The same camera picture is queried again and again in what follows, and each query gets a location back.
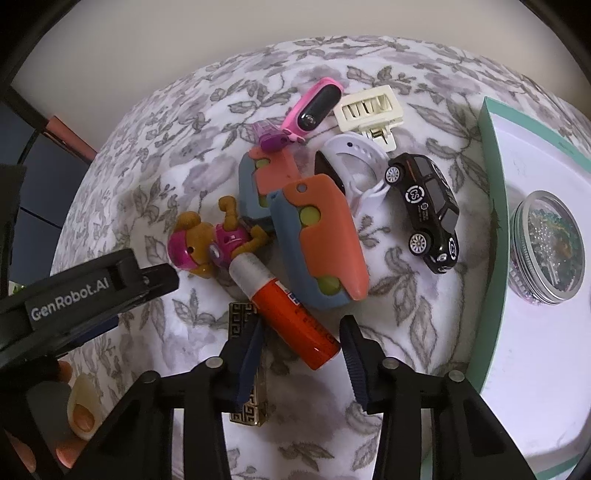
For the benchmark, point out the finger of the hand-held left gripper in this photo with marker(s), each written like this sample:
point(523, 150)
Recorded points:
point(152, 277)

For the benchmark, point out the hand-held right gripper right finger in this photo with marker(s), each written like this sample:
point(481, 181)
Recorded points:
point(355, 364)

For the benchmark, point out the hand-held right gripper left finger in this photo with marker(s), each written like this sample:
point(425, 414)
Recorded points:
point(249, 362)

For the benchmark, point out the orange glue stick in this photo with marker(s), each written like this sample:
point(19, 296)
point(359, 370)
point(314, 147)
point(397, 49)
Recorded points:
point(286, 318)

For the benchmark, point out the pink brown dog figure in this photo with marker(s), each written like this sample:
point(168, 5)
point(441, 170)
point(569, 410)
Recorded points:
point(221, 240)

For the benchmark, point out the orange blue carrot knife toy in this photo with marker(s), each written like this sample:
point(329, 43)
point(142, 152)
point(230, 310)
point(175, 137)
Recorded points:
point(277, 175)
point(323, 230)

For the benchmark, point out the white box lid tray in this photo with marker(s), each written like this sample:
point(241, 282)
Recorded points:
point(531, 392)

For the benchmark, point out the black toy car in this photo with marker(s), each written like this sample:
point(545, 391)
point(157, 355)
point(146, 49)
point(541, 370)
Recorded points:
point(429, 203)

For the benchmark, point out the person's left hand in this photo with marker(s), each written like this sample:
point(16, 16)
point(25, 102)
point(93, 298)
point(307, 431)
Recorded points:
point(83, 417)

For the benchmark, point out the dark blue furniture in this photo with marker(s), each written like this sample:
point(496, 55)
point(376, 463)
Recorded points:
point(46, 175)

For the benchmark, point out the small purple toy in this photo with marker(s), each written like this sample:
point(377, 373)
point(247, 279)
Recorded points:
point(272, 141)

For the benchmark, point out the white watch band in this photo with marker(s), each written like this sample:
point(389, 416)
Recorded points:
point(341, 147)

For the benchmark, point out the round tin of beads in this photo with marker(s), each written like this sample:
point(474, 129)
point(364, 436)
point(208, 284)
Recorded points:
point(549, 244)

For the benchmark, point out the pink smart band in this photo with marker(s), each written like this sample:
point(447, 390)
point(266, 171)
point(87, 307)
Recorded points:
point(318, 104)

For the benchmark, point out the cream hair claw clip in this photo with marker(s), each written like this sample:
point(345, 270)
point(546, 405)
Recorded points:
point(369, 108)

